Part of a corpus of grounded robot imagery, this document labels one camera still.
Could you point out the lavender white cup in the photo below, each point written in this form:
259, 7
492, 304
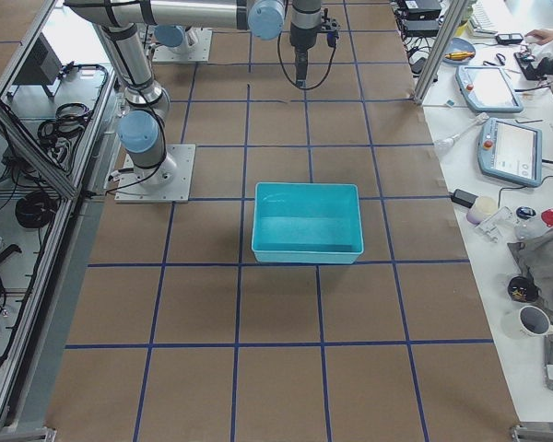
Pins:
482, 208

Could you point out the lower teach pendant tablet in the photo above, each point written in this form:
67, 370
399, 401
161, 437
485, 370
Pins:
510, 151

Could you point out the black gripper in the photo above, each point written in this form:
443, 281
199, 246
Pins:
301, 39

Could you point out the turquoise plastic bin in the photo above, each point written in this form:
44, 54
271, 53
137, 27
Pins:
316, 223

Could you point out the upper teach pendant tablet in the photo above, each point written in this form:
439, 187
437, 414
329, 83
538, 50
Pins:
487, 89

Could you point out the white mug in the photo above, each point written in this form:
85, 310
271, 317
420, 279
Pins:
527, 321

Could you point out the teach pendant tablet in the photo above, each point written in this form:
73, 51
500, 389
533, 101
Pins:
510, 151
487, 89

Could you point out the blue plate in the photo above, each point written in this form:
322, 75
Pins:
459, 52

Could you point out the red funnel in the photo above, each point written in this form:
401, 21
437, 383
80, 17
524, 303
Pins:
547, 217

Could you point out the black power adapter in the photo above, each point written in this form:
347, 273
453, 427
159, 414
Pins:
463, 198

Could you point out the black bowl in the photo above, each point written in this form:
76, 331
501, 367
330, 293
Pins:
521, 289

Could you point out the aluminium frame post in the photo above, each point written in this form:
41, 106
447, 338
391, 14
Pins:
452, 18

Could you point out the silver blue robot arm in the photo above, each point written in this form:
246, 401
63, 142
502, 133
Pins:
176, 38
142, 131

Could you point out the person hand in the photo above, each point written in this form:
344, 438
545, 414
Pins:
539, 36

